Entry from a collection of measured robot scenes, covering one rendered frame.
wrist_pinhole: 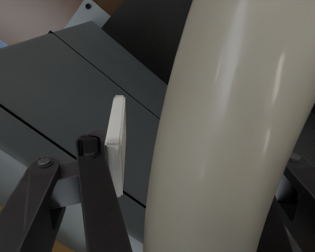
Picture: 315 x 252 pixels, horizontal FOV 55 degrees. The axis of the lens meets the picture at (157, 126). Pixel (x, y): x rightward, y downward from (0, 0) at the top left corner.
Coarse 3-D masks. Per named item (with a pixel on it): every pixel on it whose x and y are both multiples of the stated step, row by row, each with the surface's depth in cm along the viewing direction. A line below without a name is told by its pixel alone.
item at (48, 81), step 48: (0, 48) 43; (48, 48) 55; (96, 48) 77; (0, 96) 34; (48, 96) 42; (96, 96) 54; (144, 96) 75; (0, 144) 29; (48, 144) 34; (144, 144) 53; (0, 192) 30; (144, 192) 40
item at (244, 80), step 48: (192, 0) 6; (240, 0) 5; (288, 0) 5; (192, 48) 6; (240, 48) 5; (288, 48) 5; (192, 96) 6; (240, 96) 5; (288, 96) 5; (192, 144) 6; (240, 144) 5; (288, 144) 6; (192, 192) 6; (240, 192) 6; (144, 240) 8; (192, 240) 6; (240, 240) 6
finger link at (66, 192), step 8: (104, 136) 16; (104, 152) 14; (64, 168) 13; (72, 168) 13; (64, 176) 13; (72, 176) 13; (56, 184) 12; (64, 184) 13; (72, 184) 13; (56, 192) 13; (64, 192) 13; (72, 192) 13; (56, 200) 13; (64, 200) 13; (72, 200) 13; (80, 200) 13
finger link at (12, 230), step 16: (48, 160) 12; (32, 176) 12; (48, 176) 12; (16, 192) 11; (32, 192) 11; (48, 192) 11; (16, 208) 10; (32, 208) 10; (48, 208) 11; (64, 208) 13; (0, 224) 9; (16, 224) 9; (32, 224) 9; (48, 224) 11; (0, 240) 9; (16, 240) 9; (32, 240) 9; (48, 240) 11
